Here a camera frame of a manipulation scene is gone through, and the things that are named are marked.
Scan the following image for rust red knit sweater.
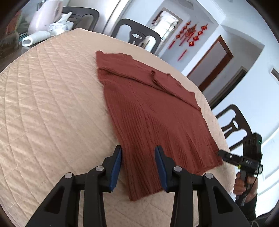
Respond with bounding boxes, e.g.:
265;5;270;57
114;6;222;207
96;51;222;201

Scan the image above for person's right hand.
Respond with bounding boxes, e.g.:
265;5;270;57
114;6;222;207
233;172;258;198

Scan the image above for black chair right side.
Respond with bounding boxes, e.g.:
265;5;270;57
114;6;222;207
216;104;254;151

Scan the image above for black chair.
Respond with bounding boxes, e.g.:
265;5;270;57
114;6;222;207
62;7;99;31
111;19;161;54
216;104;254;151

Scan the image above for beige quilted table cover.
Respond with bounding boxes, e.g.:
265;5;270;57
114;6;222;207
1;28;228;226

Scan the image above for red Chinese knot decorations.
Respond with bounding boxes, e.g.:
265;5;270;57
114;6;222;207
168;20;209;50

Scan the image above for black chair centre back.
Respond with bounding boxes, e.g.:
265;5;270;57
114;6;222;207
111;19;161;54

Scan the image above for white paper roll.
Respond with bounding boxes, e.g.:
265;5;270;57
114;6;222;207
21;31;51;47

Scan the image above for white tissue pack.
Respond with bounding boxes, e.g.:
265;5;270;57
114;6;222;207
48;12;74;36

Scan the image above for black chair left back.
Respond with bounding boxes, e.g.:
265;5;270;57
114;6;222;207
62;7;99;31

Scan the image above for pink electric kettle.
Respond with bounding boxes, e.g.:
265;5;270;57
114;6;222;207
27;1;63;35

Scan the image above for brown wooden door frame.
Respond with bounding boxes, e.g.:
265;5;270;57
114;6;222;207
187;35;234;92

